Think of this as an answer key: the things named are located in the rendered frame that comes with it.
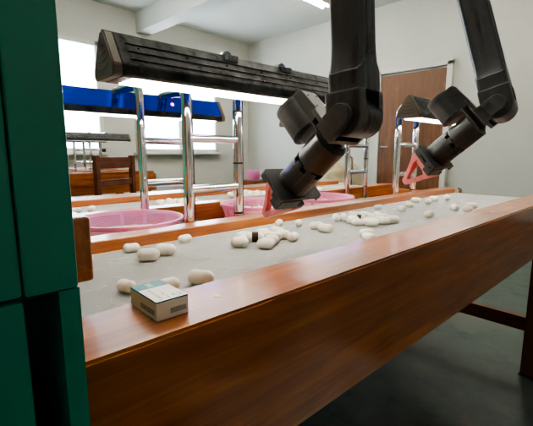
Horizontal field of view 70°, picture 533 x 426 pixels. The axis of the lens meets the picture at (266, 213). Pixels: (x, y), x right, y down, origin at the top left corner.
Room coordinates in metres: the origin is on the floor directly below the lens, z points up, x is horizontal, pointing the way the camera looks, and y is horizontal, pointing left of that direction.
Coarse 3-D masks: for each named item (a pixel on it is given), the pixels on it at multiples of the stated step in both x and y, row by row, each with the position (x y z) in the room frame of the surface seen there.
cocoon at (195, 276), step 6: (192, 270) 0.52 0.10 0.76; (198, 270) 0.51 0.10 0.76; (204, 270) 0.51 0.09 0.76; (192, 276) 0.51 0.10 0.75; (198, 276) 0.51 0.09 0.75; (204, 276) 0.50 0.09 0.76; (210, 276) 0.51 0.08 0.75; (192, 282) 0.51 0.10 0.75; (198, 282) 0.51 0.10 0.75; (204, 282) 0.50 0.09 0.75
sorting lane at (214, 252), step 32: (288, 224) 0.98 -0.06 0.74; (352, 224) 0.98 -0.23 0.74; (384, 224) 0.98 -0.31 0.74; (416, 224) 0.98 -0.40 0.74; (96, 256) 0.67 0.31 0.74; (128, 256) 0.67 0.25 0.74; (160, 256) 0.67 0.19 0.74; (192, 256) 0.67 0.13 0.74; (224, 256) 0.67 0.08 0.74; (256, 256) 0.67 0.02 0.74; (288, 256) 0.67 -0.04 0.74; (96, 288) 0.50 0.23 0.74
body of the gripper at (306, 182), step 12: (288, 168) 0.62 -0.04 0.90; (300, 168) 0.61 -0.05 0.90; (264, 180) 0.63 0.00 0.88; (276, 180) 0.63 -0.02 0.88; (288, 180) 0.62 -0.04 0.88; (300, 180) 0.61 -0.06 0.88; (312, 180) 0.61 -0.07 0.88; (276, 192) 0.61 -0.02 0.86; (288, 192) 0.63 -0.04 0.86; (300, 192) 0.63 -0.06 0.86; (312, 192) 0.66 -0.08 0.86
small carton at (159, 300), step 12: (132, 288) 0.38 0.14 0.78; (144, 288) 0.38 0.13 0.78; (156, 288) 0.38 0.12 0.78; (168, 288) 0.38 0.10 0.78; (132, 300) 0.38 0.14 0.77; (144, 300) 0.36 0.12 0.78; (156, 300) 0.35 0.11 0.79; (168, 300) 0.35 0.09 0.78; (180, 300) 0.36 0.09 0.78; (144, 312) 0.36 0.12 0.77; (156, 312) 0.34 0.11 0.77; (168, 312) 0.35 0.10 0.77; (180, 312) 0.36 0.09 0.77
